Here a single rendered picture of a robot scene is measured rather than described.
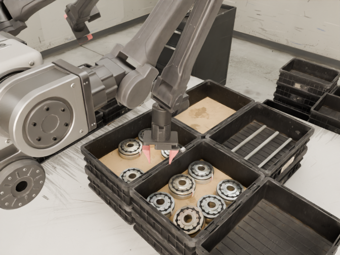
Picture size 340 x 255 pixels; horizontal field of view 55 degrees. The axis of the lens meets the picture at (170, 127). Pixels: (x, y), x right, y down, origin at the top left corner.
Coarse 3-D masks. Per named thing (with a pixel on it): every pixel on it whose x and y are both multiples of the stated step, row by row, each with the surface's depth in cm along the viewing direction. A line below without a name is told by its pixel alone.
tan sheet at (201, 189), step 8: (216, 168) 133; (216, 176) 129; (224, 176) 129; (200, 184) 126; (208, 184) 126; (216, 184) 126; (168, 192) 122; (200, 192) 122; (208, 192) 123; (176, 200) 119; (184, 200) 119; (192, 200) 119; (176, 208) 116
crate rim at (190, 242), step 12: (180, 156) 124; (228, 156) 125; (252, 168) 119; (144, 180) 113; (132, 192) 109; (144, 204) 106; (156, 216) 103; (168, 228) 100; (204, 228) 98; (192, 240) 95
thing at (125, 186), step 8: (144, 112) 146; (120, 128) 137; (184, 128) 137; (104, 136) 133; (200, 136) 133; (88, 144) 128; (192, 144) 129; (88, 152) 124; (96, 160) 121; (104, 168) 117; (152, 168) 118; (112, 176) 115; (144, 176) 115; (120, 184) 113; (128, 184) 112
